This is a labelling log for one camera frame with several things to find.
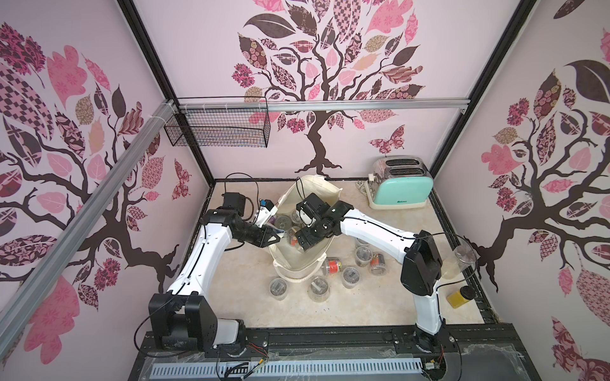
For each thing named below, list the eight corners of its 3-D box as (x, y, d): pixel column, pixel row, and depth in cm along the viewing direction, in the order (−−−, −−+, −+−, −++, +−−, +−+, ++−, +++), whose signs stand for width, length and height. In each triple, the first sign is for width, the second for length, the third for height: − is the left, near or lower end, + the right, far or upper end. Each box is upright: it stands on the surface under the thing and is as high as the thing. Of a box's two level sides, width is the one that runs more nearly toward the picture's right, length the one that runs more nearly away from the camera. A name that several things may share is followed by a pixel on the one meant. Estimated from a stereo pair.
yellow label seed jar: (449, 308, 82) (465, 298, 74) (445, 297, 85) (460, 286, 76) (461, 308, 82) (478, 298, 74) (456, 297, 85) (473, 286, 76)
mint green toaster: (370, 210, 110) (378, 183, 96) (364, 184, 122) (371, 156, 107) (423, 210, 110) (440, 183, 96) (413, 183, 122) (426, 155, 107)
